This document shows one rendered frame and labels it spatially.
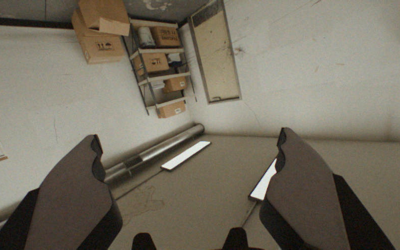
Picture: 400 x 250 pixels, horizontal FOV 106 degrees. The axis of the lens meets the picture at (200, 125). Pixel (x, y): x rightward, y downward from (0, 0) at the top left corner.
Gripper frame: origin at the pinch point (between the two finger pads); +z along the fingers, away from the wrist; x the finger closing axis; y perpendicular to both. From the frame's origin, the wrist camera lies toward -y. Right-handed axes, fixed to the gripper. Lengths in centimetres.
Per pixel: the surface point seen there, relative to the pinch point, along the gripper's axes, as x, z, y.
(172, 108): -49, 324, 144
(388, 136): 270, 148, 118
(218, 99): 64, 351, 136
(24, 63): -254, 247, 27
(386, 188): 184, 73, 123
